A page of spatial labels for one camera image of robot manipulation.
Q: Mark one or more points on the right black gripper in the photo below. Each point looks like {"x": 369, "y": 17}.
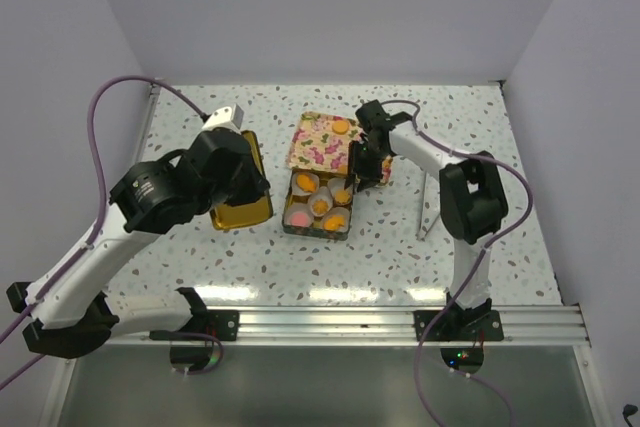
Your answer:
{"x": 356, "y": 166}

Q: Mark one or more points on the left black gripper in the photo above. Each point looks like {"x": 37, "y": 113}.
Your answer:
{"x": 256, "y": 187}

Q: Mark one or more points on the brown crumbly cookie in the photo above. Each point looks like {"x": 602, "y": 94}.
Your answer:
{"x": 320, "y": 206}

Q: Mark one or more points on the cookie tin box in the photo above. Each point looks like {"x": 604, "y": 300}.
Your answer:
{"x": 315, "y": 229}

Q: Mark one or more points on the orange fish cookie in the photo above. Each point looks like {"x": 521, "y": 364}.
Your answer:
{"x": 305, "y": 183}

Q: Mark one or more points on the orange leaf cookie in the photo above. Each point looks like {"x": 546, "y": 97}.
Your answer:
{"x": 334, "y": 222}

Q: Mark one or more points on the gold tin lid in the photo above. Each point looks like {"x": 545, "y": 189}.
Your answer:
{"x": 252, "y": 204}

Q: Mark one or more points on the pink macaron cookie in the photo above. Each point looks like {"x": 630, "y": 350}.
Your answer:
{"x": 300, "y": 219}

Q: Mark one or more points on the metal tongs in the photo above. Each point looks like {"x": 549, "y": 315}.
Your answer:
{"x": 430, "y": 206}

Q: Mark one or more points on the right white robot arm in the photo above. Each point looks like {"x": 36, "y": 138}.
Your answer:
{"x": 472, "y": 206}

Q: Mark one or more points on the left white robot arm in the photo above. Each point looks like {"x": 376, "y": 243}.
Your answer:
{"x": 72, "y": 315}

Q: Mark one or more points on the white paper cup top-right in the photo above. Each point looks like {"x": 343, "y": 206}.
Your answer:
{"x": 338, "y": 183}

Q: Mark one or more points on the white paper cup centre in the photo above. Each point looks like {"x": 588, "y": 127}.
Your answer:
{"x": 320, "y": 195}

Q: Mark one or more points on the white paper cup bottom-right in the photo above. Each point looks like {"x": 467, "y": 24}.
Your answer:
{"x": 340, "y": 211}

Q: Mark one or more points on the floral serving tray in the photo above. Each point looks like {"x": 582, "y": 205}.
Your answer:
{"x": 316, "y": 148}

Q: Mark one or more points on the white paper cup top-left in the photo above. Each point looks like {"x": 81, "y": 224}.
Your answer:
{"x": 296, "y": 191}

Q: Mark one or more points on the white paper cup bottom-left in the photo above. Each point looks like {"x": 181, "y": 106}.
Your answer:
{"x": 294, "y": 208}

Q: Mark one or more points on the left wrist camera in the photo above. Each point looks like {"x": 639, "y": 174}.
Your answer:
{"x": 229, "y": 117}

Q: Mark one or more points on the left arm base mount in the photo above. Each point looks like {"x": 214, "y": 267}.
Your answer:
{"x": 221, "y": 325}

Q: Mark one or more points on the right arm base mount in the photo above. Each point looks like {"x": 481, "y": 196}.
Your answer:
{"x": 487, "y": 328}

